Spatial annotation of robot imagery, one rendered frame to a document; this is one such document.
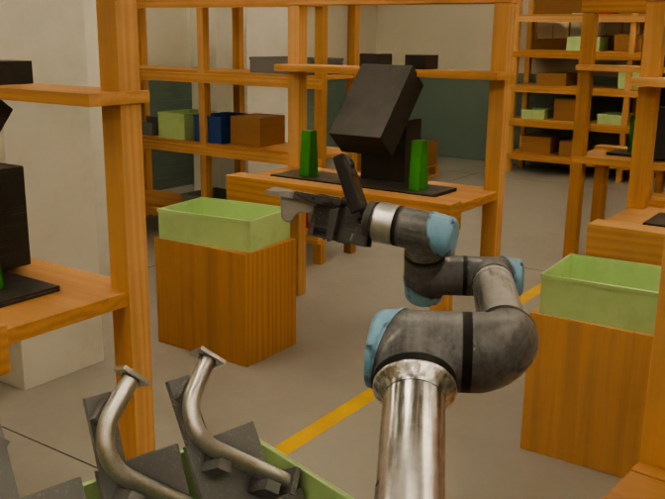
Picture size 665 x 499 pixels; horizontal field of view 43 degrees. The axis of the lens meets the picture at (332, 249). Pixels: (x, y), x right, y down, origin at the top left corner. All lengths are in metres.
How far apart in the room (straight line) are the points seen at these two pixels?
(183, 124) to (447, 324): 6.20
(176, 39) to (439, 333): 8.80
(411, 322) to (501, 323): 0.13
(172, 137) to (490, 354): 6.34
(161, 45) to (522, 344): 8.66
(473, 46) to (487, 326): 11.30
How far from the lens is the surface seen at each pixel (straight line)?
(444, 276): 1.56
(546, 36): 11.98
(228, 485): 1.55
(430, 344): 1.16
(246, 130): 6.86
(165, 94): 9.71
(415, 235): 1.51
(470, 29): 12.45
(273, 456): 1.64
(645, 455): 1.88
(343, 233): 1.57
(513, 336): 1.20
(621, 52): 10.96
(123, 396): 1.40
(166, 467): 1.50
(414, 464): 1.05
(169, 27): 9.77
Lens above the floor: 1.72
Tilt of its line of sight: 14 degrees down
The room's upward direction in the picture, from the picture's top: 1 degrees clockwise
